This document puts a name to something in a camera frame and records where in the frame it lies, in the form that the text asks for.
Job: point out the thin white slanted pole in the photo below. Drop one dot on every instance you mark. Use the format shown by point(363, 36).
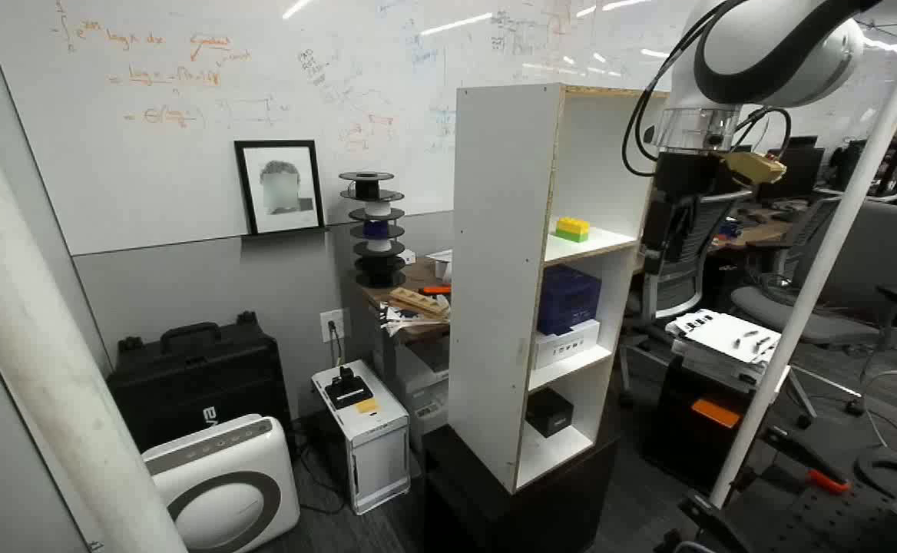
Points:
point(828, 255)

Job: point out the black crate with orange label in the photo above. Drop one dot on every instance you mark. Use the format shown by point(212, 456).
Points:
point(698, 419)

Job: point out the flat white box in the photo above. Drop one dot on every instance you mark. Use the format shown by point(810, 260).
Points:
point(567, 344)

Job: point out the grey office chair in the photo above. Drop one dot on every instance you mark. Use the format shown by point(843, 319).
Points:
point(864, 277)

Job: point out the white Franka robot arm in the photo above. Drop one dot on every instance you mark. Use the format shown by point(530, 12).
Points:
point(776, 49)

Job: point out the wall whiteboard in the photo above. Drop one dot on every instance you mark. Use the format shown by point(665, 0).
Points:
point(212, 101)

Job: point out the white open shelf cabinet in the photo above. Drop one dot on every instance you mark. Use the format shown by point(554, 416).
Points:
point(498, 255)

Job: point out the small black device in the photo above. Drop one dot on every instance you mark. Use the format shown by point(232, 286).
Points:
point(347, 389)

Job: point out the stack of filament spools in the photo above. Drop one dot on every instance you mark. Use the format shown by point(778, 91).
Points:
point(376, 231)

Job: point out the thick white pole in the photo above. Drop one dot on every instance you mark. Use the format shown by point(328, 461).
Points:
point(38, 340)

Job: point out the framed portrait picture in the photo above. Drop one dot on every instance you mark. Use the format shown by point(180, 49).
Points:
point(280, 186)

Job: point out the black cabinet stand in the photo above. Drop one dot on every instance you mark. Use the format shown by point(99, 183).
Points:
point(509, 517)

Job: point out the black mesh office chair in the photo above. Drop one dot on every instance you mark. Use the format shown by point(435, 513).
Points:
point(674, 248)

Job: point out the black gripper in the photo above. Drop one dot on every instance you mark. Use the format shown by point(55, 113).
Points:
point(689, 177)

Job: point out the white air purifier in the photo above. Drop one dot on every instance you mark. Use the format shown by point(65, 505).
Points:
point(221, 481)

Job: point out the cluttered wooden desk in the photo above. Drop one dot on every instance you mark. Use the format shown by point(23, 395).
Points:
point(413, 301)

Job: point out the small black box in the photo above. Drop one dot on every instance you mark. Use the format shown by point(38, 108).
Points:
point(546, 413)

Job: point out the yellow and green block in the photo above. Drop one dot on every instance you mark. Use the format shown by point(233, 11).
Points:
point(573, 229)

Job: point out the white wall outlet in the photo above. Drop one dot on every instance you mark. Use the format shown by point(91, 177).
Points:
point(332, 324)

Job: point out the dark blue box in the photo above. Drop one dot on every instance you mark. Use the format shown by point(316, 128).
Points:
point(569, 297)

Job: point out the black hard carry case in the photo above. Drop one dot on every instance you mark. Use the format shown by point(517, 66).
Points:
point(196, 373)

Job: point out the white perforated panel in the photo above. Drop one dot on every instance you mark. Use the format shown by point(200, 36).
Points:
point(726, 336)

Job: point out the white computer tower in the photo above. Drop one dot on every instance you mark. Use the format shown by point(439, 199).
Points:
point(371, 448)

